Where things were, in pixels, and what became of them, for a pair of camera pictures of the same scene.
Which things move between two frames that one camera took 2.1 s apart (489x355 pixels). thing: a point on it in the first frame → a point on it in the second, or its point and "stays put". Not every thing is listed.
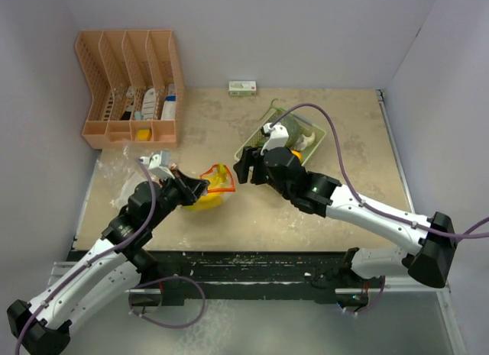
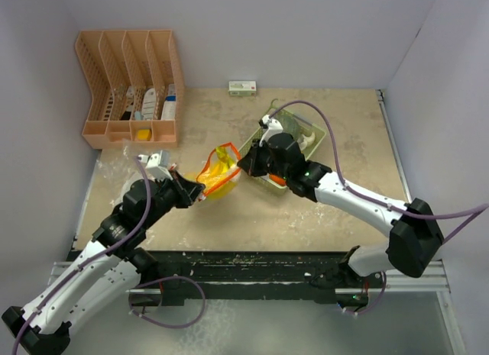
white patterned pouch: [149, 104] stays put
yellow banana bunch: [213, 197] → [217, 169]
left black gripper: [190, 188] stays put
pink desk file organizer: [136, 87] stays put
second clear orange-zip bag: [121, 173] stays put
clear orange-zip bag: [221, 188] → [223, 165]
